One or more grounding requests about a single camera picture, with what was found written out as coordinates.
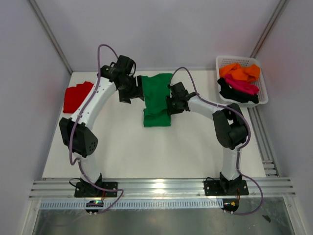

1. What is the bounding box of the right corner frame post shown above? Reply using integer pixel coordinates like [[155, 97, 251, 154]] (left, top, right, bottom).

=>
[[250, 0, 290, 58]]

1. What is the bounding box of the corner frame post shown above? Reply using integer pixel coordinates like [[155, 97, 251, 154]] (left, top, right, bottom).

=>
[[26, 0, 73, 75], [250, 0, 290, 58]]

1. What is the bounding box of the black t shirt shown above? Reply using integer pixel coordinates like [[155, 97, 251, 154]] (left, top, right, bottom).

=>
[[217, 78, 259, 104]]

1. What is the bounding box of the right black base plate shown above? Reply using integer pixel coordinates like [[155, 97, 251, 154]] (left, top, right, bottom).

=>
[[203, 179, 249, 196]]

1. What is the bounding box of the aluminium front rail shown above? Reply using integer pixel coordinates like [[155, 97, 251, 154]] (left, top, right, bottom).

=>
[[29, 177, 296, 200]]

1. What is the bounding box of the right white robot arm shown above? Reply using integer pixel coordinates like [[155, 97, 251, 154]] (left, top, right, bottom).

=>
[[166, 82, 249, 196]]

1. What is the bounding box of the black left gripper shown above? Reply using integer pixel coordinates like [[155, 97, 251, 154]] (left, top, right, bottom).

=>
[[118, 76, 144, 105]]

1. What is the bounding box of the left corner frame post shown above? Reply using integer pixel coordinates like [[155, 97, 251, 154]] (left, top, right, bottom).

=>
[[26, 0, 73, 75]]

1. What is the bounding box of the folded red t shirt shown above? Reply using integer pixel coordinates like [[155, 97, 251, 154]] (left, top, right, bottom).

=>
[[63, 81, 93, 114]]

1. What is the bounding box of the left black controller board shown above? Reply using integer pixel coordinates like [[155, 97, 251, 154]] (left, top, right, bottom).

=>
[[85, 200, 104, 214]]

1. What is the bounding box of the white slotted cable duct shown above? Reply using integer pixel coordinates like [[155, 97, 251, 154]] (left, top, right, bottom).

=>
[[39, 198, 223, 210]]

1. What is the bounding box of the black controller board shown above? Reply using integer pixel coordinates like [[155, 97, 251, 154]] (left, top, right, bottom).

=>
[[222, 199, 240, 213], [85, 200, 104, 214]]

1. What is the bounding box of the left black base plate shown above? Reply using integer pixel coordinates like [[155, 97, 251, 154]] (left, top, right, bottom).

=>
[[74, 181, 118, 198]]

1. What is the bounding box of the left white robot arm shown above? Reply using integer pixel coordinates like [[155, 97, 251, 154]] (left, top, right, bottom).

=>
[[59, 55, 144, 197]]

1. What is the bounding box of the orange t shirt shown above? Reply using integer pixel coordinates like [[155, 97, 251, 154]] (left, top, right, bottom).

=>
[[219, 63, 261, 83]]

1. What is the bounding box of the right black controller board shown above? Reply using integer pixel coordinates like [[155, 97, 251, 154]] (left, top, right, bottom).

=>
[[222, 199, 240, 213]]

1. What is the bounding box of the green t shirt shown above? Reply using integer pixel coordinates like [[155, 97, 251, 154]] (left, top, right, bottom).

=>
[[142, 73, 172, 127]]

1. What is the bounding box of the pink t shirt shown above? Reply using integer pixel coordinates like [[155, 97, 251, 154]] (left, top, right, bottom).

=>
[[224, 74, 259, 95]]

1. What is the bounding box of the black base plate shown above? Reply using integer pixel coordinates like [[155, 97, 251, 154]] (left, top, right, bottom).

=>
[[203, 179, 249, 196], [74, 181, 118, 198]]

